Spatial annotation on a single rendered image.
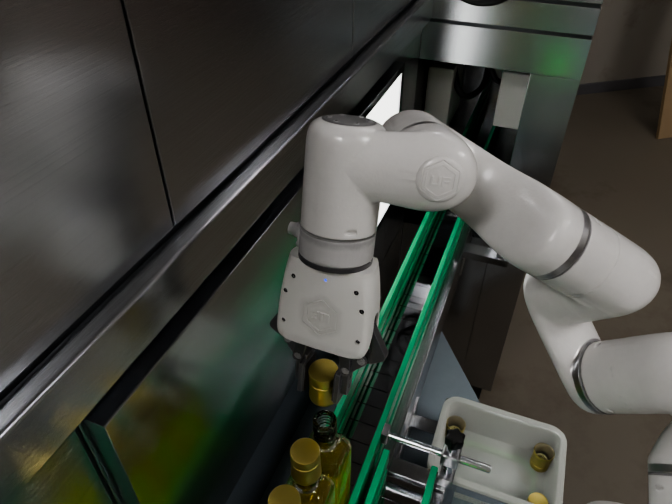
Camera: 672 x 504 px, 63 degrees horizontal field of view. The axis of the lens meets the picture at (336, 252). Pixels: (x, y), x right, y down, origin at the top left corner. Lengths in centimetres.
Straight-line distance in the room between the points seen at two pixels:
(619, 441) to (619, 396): 157
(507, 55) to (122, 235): 108
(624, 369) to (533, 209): 21
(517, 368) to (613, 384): 165
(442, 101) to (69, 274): 128
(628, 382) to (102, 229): 54
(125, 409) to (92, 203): 18
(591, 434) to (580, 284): 165
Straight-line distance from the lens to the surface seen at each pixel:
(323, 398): 63
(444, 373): 126
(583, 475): 212
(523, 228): 58
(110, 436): 52
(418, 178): 48
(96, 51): 45
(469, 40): 140
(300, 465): 64
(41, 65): 42
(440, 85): 158
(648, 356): 66
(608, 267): 61
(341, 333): 55
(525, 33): 138
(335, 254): 51
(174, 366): 57
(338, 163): 48
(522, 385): 227
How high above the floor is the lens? 172
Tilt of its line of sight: 39 degrees down
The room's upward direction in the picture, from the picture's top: straight up
